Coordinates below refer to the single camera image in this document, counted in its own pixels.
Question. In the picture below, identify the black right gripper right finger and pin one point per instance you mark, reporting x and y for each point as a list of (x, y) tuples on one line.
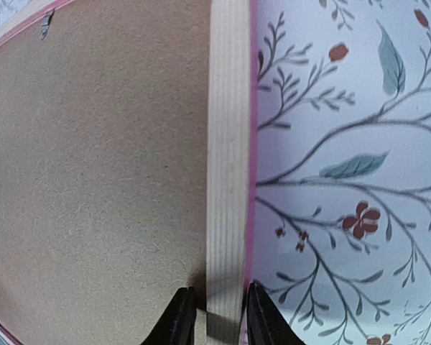
[(265, 325)]

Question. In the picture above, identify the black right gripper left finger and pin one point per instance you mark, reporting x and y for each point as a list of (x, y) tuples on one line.
[(176, 326)]

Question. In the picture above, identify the brown backing board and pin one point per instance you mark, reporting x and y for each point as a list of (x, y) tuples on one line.
[(93, 172)]

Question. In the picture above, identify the pink wooden picture frame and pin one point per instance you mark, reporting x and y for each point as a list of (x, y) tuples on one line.
[(228, 161)]

